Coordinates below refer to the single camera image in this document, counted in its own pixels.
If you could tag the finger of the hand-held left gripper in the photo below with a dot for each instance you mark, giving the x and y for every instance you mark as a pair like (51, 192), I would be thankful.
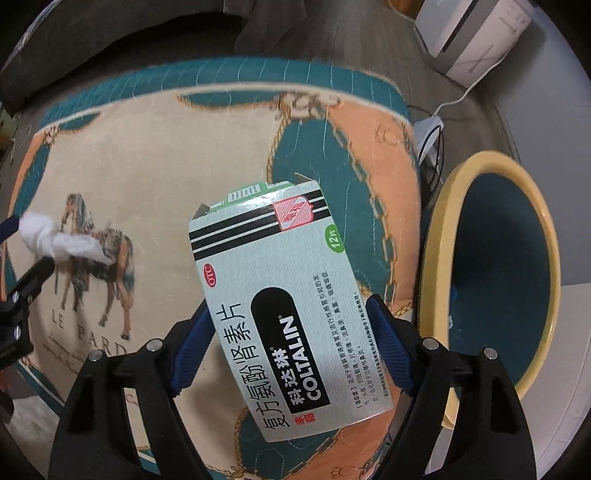
(32, 279)
(8, 229)

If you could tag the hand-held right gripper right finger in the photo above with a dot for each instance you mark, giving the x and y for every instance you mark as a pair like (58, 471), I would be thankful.
(395, 346)

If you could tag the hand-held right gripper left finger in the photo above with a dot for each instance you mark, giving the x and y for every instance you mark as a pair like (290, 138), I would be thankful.
(189, 360)

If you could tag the white tissue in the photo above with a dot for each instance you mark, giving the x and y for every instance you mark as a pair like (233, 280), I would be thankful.
(60, 237)

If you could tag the pale green medicine box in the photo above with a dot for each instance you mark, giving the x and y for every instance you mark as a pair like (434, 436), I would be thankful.
(286, 286)

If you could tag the yellow rimmed teal bin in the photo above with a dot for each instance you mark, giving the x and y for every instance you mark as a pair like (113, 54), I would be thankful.
(503, 258)

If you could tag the horse print quilted mat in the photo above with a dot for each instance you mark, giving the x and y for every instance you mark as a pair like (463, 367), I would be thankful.
(161, 184)

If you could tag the white air purifier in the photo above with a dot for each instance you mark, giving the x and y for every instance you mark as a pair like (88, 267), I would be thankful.
(475, 32)

